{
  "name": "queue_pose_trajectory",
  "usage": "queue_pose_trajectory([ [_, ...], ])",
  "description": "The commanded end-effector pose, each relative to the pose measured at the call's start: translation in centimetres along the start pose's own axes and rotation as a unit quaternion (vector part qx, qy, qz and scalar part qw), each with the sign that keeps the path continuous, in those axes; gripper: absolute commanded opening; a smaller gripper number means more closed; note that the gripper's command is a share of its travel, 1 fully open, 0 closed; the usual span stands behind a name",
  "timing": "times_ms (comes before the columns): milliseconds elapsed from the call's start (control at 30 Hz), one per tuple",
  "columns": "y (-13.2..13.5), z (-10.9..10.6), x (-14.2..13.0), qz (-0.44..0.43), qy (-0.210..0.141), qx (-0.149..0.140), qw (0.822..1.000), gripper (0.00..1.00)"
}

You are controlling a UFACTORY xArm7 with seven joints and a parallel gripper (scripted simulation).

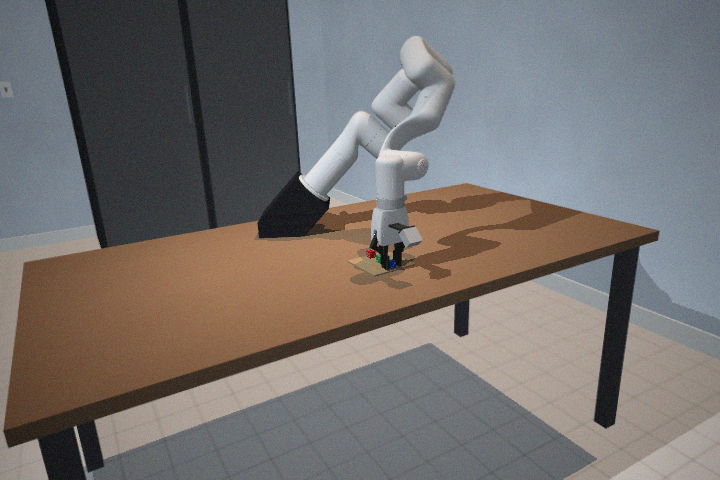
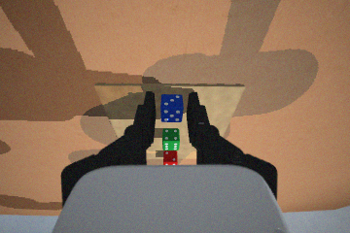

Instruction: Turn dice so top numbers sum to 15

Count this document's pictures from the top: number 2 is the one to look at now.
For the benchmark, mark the blue die with white pips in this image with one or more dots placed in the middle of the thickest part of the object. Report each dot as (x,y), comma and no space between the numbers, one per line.
(171,108)

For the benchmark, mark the beige flat mat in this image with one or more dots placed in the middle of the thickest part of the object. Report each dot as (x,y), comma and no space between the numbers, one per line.
(120,101)

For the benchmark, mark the green die with white pips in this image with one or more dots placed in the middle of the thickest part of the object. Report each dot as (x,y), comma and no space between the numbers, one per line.
(170,139)

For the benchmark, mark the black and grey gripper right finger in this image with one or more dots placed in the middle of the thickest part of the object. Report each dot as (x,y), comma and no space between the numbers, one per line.
(211,148)

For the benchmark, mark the red die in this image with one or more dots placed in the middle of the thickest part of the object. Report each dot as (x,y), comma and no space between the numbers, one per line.
(170,157)

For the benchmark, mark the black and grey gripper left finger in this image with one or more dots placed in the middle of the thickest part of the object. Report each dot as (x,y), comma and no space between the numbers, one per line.
(131,147)

